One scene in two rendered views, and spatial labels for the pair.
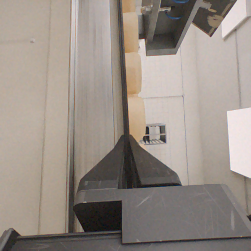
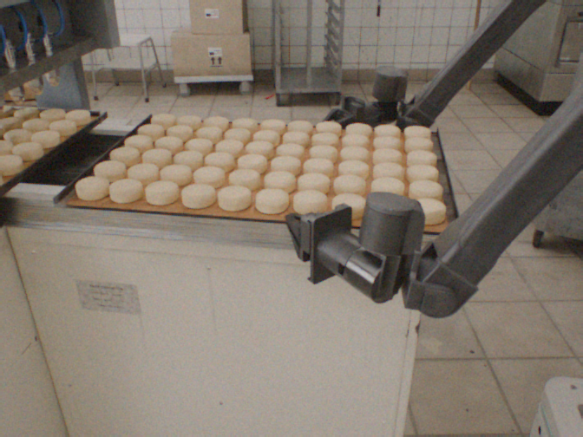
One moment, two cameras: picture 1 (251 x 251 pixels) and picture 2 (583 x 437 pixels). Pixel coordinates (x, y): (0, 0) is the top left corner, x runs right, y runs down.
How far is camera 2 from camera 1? 0.67 m
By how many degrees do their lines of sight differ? 29
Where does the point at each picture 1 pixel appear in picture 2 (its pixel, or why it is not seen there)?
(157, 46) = (99, 25)
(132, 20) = (194, 201)
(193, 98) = not seen: outside the picture
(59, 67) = (231, 251)
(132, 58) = (226, 205)
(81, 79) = (239, 236)
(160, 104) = not seen: outside the picture
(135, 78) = (242, 203)
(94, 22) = (186, 222)
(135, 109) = (267, 209)
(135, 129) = (281, 208)
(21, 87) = (247, 276)
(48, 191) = not seen: hidden behind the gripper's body
